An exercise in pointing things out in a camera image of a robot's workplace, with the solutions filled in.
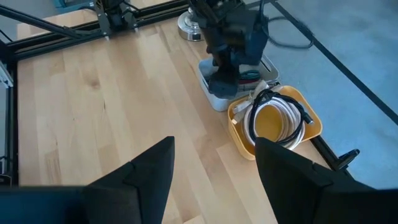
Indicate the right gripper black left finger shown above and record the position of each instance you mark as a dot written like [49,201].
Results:
[136,193]

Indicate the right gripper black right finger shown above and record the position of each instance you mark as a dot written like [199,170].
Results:
[298,193]

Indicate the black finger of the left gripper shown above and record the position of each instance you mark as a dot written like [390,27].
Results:
[227,62]
[224,85]

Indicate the grey plastic bin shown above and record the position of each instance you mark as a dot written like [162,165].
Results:
[217,104]

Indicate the white shade chrome table lamp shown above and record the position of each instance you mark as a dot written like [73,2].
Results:
[188,28]

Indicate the orange plastic bin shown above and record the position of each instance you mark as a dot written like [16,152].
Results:
[267,123]

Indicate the black table edge clamp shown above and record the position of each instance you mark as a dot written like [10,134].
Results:
[348,157]

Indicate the blue metal stand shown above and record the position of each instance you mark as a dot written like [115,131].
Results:
[74,3]

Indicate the black aluminium rig frame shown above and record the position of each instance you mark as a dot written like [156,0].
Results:
[46,46]

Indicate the silver metal frame bracket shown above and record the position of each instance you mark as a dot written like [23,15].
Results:
[4,76]

